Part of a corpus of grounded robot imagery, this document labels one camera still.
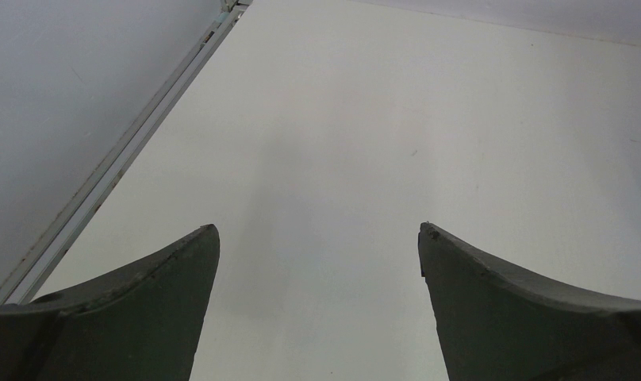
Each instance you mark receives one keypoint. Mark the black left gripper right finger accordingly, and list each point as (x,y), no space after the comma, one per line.
(499,321)

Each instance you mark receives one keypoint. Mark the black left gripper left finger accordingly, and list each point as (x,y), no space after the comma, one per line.
(142,321)

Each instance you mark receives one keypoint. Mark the aluminium frame rail left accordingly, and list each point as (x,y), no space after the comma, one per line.
(83,86)

